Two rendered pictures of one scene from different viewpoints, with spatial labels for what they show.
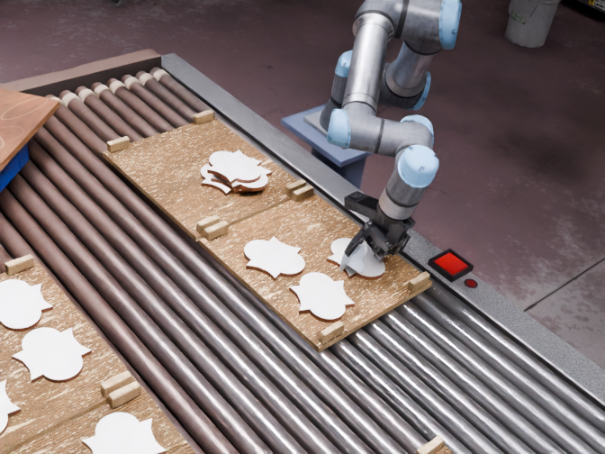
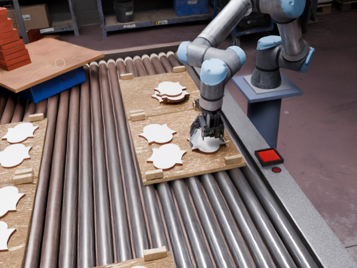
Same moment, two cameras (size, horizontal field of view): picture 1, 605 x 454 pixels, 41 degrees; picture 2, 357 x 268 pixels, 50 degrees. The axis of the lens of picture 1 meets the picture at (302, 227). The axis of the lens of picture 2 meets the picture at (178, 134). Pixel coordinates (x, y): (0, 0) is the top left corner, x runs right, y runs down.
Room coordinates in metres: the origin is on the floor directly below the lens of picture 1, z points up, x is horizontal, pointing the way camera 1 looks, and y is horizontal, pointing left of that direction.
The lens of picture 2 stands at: (0.44, -0.73, 1.71)
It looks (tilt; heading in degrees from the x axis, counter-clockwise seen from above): 32 degrees down; 36
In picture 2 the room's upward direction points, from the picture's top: 4 degrees counter-clockwise
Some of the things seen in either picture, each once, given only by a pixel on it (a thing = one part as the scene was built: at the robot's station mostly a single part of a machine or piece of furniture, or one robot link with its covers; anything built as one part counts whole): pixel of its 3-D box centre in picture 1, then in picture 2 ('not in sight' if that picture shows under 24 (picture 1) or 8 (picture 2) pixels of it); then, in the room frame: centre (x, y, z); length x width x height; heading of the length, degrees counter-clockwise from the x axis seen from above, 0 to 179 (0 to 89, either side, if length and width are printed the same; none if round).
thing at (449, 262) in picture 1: (450, 265); (268, 157); (1.48, -0.36, 0.92); 0.06 x 0.06 x 0.01; 46
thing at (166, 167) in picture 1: (205, 172); (160, 93); (1.70, 0.27, 0.93); 0.41 x 0.35 x 0.02; 47
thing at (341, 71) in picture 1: (357, 76); (270, 51); (2.11, -0.09, 1.05); 0.13 x 0.12 x 0.14; 88
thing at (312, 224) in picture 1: (314, 262); (181, 141); (1.41, -0.04, 0.93); 0.41 x 0.35 x 0.02; 47
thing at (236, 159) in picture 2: (419, 281); (233, 159); (1.37, -0.27, 0.95); 0.06 x 0.02 x 0.03; 137
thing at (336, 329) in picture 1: (331, 331); (154, 174); (1.18, -0.09, 0.95); 0.06 x 0.02 x 0.03; 137
